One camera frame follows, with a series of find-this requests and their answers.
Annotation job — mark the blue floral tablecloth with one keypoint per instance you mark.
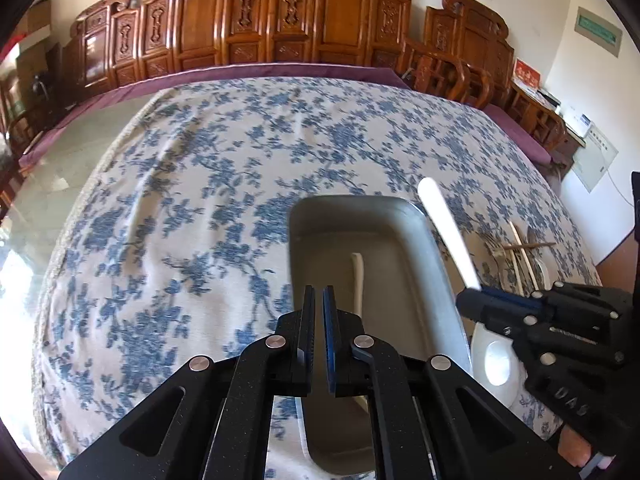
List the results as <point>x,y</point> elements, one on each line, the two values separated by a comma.
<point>175,210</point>

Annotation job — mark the white box device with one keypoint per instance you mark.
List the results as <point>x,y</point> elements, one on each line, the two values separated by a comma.
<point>575,119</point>

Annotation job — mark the carved wooden bench back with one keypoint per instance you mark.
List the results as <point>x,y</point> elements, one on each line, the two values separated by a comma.
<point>470,40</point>
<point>107,45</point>
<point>210,15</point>
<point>345,15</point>

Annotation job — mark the wooden armchair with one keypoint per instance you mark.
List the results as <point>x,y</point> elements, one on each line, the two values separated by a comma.
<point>445,77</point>

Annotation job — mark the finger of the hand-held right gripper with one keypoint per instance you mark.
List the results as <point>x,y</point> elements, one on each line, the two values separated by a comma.
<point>480,307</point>
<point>510,296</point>

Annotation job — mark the wooden chopstick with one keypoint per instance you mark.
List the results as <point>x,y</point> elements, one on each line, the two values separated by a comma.
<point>531,270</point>
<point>516,255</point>
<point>535,245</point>

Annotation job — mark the red desk calendar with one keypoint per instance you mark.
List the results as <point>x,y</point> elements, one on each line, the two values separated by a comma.
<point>527,74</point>

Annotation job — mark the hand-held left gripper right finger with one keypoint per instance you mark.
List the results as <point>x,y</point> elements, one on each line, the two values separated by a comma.
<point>330,330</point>

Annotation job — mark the grey metal tray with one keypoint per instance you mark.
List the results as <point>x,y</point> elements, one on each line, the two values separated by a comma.
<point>395,255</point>

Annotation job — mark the cardboard box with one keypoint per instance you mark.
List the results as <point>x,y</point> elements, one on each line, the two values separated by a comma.
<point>39,17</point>

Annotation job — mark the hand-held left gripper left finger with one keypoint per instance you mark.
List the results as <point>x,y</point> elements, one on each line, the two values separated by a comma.
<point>310,325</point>

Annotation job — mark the green wall sign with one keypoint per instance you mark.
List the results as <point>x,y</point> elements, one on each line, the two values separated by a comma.
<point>597,30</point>

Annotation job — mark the person's right hand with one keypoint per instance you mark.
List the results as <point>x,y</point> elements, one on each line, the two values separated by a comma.
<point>575,447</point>

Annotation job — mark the short purple bench cushion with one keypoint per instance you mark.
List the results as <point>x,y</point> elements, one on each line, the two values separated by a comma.
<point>515,130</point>

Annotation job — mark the large white soup spoon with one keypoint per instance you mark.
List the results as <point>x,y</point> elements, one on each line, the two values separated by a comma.
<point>358,280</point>

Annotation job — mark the white plastic knife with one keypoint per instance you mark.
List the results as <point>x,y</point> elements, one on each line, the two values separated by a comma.
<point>445,230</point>

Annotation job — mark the white electrical panel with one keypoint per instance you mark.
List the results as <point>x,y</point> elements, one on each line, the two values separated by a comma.
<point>595,157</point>

